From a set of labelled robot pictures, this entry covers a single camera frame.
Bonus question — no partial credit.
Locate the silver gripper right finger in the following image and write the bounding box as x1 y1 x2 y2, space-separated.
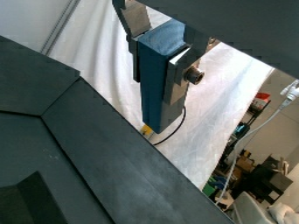
163 26 211 105

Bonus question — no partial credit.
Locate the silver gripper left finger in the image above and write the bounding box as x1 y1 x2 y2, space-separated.
112 0 151 82

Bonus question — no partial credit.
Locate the light blue rectangular block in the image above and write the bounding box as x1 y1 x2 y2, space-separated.
138 19 186 133

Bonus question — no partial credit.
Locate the black curved fixture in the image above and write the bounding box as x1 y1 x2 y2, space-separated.
0 171 68 224

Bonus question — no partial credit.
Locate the white curtain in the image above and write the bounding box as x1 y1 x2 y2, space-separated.
51 0 274 188

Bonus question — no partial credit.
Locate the yellow tag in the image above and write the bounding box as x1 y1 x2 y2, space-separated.
141 125 154 136

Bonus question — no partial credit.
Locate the black cable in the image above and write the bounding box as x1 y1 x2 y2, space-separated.
151 105 187 147

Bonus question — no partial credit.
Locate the white cable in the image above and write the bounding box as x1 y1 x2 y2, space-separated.
214 79 299 205

